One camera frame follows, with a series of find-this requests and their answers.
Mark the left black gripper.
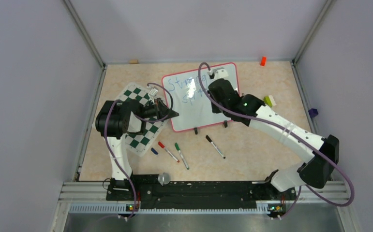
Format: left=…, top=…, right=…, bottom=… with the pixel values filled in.
left=139, top=97, right=178, bottom=121

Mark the pink framed whiteboard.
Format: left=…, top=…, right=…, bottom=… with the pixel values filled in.
left=162, top=69, right=230, bottom=132

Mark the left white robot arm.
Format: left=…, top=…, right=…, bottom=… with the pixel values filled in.
left=95, top=98, right=179, bottom=200

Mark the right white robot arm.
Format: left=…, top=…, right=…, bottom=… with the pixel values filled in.
left=208, top=68, right=339, bottom=199

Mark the black whiteboard stand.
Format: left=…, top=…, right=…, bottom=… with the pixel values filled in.
left=193, top=120, right=228, bottom=135

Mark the red marker pen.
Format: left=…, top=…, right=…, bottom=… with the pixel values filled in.
left=158, top=142, right=179, bottom=162

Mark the green marker pen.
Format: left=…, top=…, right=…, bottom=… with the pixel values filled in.
left=175, top=143, right=190, bottom=170

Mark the green white chess mat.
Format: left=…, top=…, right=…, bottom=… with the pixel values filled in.
left=114, top=82, right=170, bottom=158

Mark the green white toy brick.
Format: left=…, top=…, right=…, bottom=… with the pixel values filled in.
left=263, top=95, right=277, bottom=108

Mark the black marker pen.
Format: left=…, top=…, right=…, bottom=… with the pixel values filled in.
left=205, top=135, right=226, bottom=159

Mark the orange toy block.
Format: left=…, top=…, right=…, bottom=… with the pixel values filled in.
left=260, top=57, right=267, bottom=67

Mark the small wooden block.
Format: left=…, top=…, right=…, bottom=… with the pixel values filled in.
left=129, top=59, right=139, bottom=64

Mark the grey mesh ball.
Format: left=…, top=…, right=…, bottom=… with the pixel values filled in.
left=158, top=173, right=170, bottom=186

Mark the purple toy block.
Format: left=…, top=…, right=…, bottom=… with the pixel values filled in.
left=308, top=108, right=319, bottom=118

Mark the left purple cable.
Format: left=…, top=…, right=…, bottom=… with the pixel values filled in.
left=104, top=82, right=175, bottom=220

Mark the purple cable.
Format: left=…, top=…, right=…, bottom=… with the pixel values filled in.
left=198, top=62, right=356, bottom=220
left=104, top=82, right=175, bottom=220

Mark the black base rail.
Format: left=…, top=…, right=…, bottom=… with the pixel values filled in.
left=106, top=174, right=296, bottom=210

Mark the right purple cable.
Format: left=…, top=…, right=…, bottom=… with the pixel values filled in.
left=198, top=62, right=356, bottom=220

